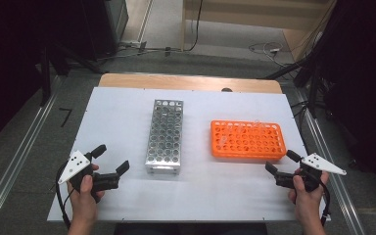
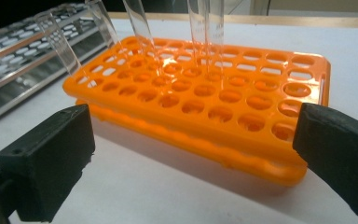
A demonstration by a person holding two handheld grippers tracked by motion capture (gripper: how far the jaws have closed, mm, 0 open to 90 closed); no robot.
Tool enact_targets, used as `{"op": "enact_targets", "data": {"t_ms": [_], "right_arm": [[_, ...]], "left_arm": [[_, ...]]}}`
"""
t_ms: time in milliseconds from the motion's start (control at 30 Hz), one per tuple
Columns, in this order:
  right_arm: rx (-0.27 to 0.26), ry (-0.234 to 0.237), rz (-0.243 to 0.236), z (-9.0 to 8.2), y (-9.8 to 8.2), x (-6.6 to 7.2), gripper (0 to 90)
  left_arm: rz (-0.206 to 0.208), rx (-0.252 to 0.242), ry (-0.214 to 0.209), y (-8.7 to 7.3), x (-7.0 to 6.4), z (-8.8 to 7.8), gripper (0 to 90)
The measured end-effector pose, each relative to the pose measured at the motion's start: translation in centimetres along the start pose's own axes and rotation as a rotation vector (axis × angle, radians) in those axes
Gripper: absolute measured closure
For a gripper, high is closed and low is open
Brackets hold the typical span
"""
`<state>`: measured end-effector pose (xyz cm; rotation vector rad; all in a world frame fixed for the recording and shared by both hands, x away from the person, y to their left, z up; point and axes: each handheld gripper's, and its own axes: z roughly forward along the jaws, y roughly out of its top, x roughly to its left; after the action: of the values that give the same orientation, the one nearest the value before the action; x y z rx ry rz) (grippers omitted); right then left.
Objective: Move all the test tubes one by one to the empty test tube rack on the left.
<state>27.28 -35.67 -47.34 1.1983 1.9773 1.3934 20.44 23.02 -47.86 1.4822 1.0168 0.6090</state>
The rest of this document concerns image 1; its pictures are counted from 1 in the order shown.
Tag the metal floor rail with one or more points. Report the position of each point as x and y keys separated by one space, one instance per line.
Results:
x=352 y=212
x=16 y=153

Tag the person's left hand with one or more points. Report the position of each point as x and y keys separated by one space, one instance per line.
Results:
x=83 y=205

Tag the dark curtain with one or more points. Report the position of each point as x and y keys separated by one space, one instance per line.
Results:
x=365 y=81
x=6 y=65

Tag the black cabinet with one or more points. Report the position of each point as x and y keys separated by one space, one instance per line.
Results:
x=111 y=26

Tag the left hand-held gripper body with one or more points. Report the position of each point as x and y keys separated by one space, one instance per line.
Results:
x=75 y=164

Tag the wooden shelf unit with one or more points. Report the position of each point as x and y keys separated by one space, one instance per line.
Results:
x=241 y=21

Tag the black metal stand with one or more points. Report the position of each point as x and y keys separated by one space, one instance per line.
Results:
x=45 y=81
x=313 y=91

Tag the dark round table grommet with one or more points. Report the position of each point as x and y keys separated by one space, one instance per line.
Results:
x=226 y=89

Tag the orange test tube rack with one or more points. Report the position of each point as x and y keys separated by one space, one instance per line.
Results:
x=241 y=154

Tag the person's right hand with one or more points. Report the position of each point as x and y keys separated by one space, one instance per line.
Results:
x=308 y=204

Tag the metal test tube rack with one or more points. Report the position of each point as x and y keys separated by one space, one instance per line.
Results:
x=163 y=164

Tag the white board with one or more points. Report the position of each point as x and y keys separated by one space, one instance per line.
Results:
x=124 y=107

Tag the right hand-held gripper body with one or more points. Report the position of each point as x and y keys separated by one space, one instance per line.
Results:
x=319 y=163

